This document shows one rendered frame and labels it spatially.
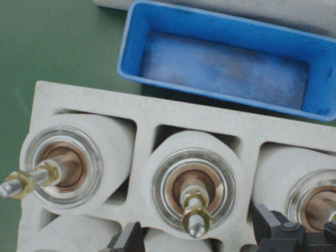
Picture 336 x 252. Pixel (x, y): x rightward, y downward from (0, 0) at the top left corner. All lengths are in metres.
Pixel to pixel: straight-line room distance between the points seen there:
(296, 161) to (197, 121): 0.11
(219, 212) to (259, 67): 0.31
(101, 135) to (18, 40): 0.37
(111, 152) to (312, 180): 0.18
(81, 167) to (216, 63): 0.32
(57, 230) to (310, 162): 0.25
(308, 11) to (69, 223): 0.37
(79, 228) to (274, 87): 0.37
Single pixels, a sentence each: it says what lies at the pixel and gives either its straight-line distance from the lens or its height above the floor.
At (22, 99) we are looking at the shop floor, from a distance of 0.59.
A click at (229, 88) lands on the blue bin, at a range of 0.51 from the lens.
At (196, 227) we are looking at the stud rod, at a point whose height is 0.34.
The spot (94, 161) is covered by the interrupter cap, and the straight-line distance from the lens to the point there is 0.27.
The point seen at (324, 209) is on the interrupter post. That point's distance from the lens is 0.28.
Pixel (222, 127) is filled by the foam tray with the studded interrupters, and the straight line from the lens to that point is 0.33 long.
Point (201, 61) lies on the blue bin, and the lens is 0.51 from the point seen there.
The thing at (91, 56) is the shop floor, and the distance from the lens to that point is 0.54.
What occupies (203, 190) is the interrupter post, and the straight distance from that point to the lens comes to 0.23.
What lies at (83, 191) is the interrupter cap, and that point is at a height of 0.25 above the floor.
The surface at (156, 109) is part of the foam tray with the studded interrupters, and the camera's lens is 0.33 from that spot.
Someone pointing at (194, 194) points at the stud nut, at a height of 0.29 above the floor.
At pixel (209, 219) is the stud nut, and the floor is 0.33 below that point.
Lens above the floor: 0.51
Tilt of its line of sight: 86 degrees down
